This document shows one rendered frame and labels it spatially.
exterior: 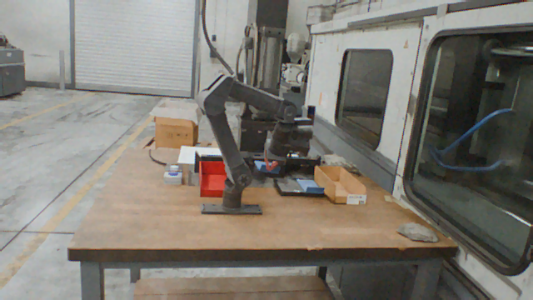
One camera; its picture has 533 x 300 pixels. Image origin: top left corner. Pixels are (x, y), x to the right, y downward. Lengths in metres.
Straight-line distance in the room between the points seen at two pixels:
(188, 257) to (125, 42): 10.09
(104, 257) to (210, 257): 0.27
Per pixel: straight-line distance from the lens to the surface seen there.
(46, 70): 11.67
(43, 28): 11.64
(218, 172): 1.63
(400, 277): 1.78
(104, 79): 11.17
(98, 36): 11.16
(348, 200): 1.48
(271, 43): 1.58
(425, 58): 1.62
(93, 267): 1.15
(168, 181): 1.51
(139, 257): 1.09
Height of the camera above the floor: 1.42
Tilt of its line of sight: 14 degrees down
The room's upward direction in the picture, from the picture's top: 6 degrees clockwise
